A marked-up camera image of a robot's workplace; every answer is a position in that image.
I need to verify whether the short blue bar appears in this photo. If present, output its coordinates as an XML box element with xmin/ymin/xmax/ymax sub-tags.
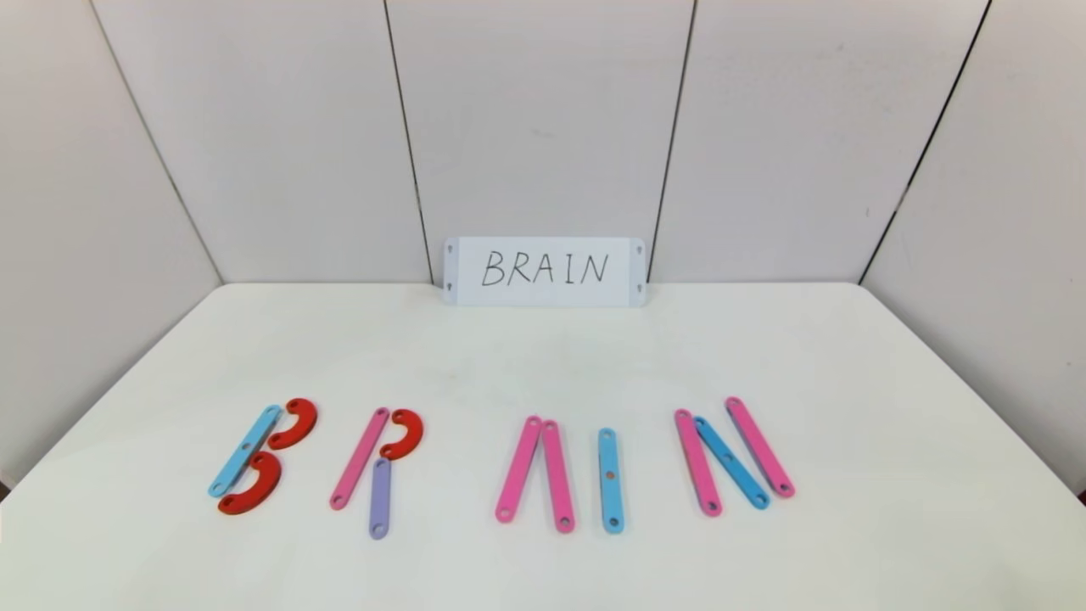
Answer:
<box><xmin>692</xmin><ymin>415</ymin><xmax>771</xmax><ymax>511</ymax></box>

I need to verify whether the short purple bar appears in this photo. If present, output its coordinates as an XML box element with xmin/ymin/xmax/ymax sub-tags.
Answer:
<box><xmin>369</xmin><ymin>457</ymin><xmax>393</xmax><ymax>541</ymax></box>

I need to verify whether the white BRAIN sign card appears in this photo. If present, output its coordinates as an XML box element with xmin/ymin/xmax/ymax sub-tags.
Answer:
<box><xmin>443</xmin><ymin>238</ymin><xmax>647</xmax><ymax>307</ymax></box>

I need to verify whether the long pink bar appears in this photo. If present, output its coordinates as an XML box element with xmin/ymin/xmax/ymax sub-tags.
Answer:
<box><xmin>495</xmin><ymin>415</ymin><xmax>544</xmax><ymax>524</ymax></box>
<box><xmin>541</xmin><ymin>419</ymin><xmax>576</xmax><ymax>535</ymax></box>
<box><xmin>329</xmin><ymin>407</ymin><xmax>392</xmax><ymax>512</ymax></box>

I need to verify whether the medium red arc piece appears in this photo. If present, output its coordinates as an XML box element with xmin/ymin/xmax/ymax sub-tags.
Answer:
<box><xmin>268</xmin><ymin>397</ymin><xmax>320</xmax><ymax>451</ymax></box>

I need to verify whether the pink bar with blue underside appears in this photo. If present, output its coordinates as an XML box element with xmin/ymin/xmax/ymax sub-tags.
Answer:
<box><xmin>724</xmin><ymin>396</ymin><xmax>797</xmax><ymax>499</ymax></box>

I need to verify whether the small red arc piece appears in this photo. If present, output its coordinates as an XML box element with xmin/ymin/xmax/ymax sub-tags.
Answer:
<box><xmin>379</xmin><ymin>408</ymin><xmax>425</xmax><ymax>462</ymax></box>

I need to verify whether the long blue bar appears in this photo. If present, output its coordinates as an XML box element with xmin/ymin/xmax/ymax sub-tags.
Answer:
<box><xmin>597</xmin><ymin>427</ymin><xmax>626</xmax><ymax>535</ymax></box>
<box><xmin>208</xmin><ymin>404</ymin><xmax>283</xmax><ymax>499</ymax></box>

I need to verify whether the large red arc piece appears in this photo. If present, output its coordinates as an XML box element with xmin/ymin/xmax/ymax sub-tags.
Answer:
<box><xmin>217</xmin><ymin>451</ymin><xmax>283</xmax><ymax>516</ymax></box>

